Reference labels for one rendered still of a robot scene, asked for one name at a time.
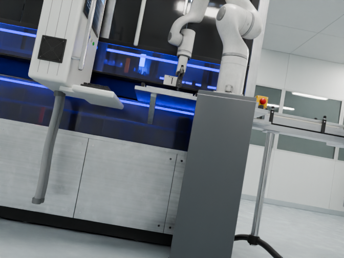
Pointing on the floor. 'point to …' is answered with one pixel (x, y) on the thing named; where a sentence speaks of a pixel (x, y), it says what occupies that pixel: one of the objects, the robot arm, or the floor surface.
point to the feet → (258, 243)
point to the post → (256, 51)
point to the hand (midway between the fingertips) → (178, 83)
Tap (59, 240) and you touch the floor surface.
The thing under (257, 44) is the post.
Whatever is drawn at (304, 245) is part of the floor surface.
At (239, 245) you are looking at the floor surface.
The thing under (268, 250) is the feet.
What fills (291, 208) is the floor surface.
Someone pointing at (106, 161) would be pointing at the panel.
